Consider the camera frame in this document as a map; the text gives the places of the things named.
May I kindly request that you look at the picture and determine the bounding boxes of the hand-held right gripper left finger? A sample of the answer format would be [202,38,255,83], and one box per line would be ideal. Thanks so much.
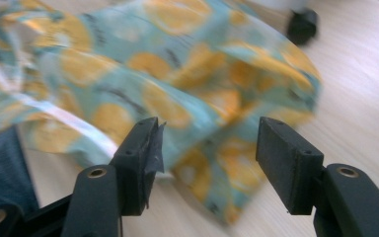
[60,117,166,237]

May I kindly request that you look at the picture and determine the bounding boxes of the fruit print fabric bag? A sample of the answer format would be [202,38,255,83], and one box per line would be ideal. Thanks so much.
[0,0,324,228]

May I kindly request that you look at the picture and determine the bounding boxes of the white two-tier cart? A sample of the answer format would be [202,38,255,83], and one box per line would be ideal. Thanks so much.
[243,0,320,46]

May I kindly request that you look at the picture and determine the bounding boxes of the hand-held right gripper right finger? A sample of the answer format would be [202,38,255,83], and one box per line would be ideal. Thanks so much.
[256,116,379,237]

